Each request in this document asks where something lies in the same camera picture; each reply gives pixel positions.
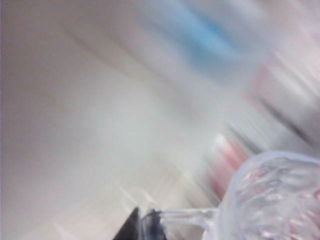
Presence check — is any white water dispenser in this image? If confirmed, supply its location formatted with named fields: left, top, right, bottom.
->
left=0, top=0, right=320, bottom=240

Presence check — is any blue collared white tap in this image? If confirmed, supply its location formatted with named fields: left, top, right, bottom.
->
left=134, top=0, right=263, bottom=68

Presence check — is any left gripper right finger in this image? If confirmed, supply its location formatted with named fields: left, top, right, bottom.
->
left=141, top=209, right=167, bottom=240

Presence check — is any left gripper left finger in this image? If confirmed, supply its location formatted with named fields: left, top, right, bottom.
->
left=114, top=206, right=141, bottom=240

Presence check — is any clear dimpled plastic mug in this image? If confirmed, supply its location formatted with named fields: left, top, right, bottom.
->
left=139, top=149, right=320, bottom=240

